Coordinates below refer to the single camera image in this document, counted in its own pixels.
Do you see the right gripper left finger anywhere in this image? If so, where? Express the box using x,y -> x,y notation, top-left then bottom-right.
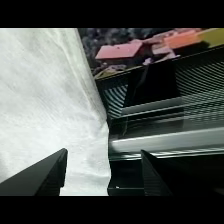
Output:
0,148 -> 69,197

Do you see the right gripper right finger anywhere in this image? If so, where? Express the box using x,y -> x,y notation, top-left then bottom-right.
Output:
140,149 -> 178,197

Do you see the white garment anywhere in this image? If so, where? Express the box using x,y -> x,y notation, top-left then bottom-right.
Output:
0,28 -> 112,197

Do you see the silver frame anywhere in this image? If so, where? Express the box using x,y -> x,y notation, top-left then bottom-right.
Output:
108,96 -> 224,162

